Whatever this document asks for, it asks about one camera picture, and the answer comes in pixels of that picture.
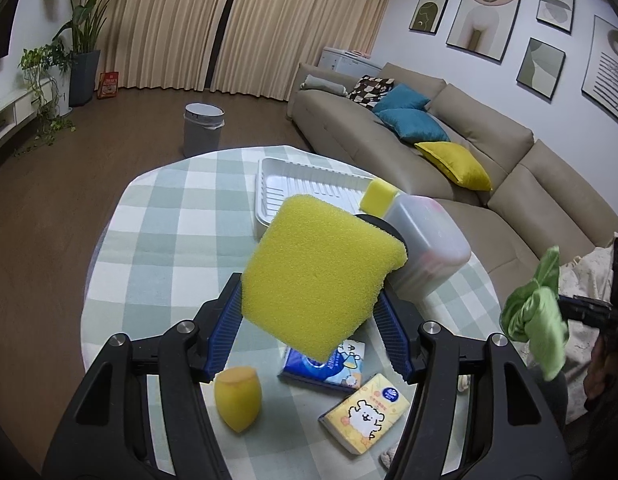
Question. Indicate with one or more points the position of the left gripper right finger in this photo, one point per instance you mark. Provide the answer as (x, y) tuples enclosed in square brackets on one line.
[(511, 432)]

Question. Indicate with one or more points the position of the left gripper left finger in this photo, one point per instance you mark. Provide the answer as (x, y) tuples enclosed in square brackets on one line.
[(105, 431)]

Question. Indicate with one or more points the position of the green cloth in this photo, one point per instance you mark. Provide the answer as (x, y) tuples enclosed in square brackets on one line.
[(531, 314)]

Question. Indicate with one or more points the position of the yellow egg sponge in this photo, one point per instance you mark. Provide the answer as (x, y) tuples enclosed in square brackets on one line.
[(237, 392)]

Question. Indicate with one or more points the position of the yellow tissue pack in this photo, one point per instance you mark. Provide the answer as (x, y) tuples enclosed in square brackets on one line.
[(363, 418)]

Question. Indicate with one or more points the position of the blue tissue pack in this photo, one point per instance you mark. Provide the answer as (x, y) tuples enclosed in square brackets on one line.
[(342, 371)]

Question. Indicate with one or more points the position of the large yellow sponge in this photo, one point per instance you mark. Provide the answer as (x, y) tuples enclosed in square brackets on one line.
[(315, 275)]

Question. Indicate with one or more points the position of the small yellow sponge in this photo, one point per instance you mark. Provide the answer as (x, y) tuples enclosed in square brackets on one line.
[(378, 197)]

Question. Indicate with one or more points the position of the operator hand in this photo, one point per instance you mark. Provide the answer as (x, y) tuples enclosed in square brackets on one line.
[(601, 381)]

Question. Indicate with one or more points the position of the beige sectional sofa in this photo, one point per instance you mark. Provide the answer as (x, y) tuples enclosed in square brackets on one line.
[(511, 196)]

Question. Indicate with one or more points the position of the translucent plastic container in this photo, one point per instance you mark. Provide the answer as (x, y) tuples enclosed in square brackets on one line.
[(436, 246)]

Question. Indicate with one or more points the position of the black cylinder container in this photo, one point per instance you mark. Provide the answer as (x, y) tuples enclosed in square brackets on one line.
[(382, 225)]

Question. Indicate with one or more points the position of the yellow cushion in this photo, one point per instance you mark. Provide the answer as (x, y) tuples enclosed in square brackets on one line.
[(457, 164)]

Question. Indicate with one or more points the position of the white plastic tray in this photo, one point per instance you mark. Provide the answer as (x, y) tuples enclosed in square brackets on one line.
[(277, 180)]

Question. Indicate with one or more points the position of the near blue cushion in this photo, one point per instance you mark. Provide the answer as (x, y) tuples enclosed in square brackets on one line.
[(412, 126)]

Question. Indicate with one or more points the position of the blue cushion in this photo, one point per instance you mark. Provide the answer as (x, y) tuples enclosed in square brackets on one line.
[(412, 126), (401, 97)]

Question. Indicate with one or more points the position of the grey trash bin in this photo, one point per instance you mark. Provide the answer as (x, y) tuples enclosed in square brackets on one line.
[(203, 124)]

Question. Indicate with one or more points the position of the far blue cushion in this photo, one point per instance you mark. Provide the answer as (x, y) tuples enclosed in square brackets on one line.
[(401, 97)]

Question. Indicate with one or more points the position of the red bag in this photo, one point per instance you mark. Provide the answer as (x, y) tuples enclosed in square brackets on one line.
[(108, 85)]

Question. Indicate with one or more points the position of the patterned black white cushion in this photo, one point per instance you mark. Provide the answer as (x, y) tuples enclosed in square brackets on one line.
[(368, 90)]

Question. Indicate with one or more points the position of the white tv cabinet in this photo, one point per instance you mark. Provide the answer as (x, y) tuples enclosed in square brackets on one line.
[(16, 112)]

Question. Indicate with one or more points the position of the trailing ivy plant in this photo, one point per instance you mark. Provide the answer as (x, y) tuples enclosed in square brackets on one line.
[(38, 66)]

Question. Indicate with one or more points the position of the grey folded blanket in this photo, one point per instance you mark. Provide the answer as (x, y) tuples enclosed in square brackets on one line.
[(316, 83)]

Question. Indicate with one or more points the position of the beige curtains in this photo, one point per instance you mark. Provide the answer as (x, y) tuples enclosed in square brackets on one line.
[(236, 46)]

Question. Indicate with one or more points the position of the tall potted plant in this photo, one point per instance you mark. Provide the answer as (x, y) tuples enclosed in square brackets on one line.
[(85, 25)]

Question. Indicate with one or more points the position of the striped wall picture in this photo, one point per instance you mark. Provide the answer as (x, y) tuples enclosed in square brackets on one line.
[(601, 78)]

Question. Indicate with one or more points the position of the lower abstract wall picture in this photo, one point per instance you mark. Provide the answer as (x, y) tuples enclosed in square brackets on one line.
[(541, 68)]

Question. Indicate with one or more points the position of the upper right wall picture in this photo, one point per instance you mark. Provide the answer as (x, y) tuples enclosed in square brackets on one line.
[(558, 14)]

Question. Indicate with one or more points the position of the large arch wall picture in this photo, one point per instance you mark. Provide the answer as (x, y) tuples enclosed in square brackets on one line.
[(484, 27)]

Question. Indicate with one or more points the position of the small green wall picture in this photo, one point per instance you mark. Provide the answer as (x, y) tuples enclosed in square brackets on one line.
[(427, 16)]

